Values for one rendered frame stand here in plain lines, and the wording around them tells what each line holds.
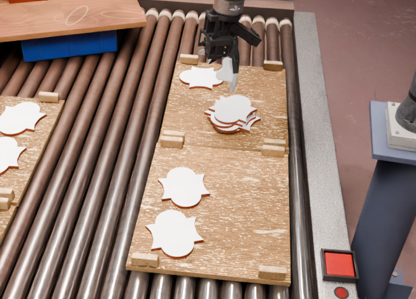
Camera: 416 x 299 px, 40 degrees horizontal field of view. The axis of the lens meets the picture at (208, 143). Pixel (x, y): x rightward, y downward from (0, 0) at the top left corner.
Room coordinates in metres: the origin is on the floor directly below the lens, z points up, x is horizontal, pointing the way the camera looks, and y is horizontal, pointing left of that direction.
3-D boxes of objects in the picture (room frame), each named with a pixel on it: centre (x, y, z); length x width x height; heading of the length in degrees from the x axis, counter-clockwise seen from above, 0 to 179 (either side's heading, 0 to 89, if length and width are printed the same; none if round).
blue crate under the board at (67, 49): (1.72, 0.50, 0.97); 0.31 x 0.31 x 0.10; 19
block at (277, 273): (0.74, -0.15, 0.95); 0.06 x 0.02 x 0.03; 87
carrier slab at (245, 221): (0.94, -0.03, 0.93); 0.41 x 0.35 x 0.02; 177
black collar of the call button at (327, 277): (0.78, -0.30, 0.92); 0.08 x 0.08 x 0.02; 88
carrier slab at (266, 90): (1.35, -0.05, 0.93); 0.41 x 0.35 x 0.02; 177
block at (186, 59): (1.56, 0.07, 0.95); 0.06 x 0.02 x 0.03; 87
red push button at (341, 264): (0.78, -0.30, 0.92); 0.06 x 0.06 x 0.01; 88
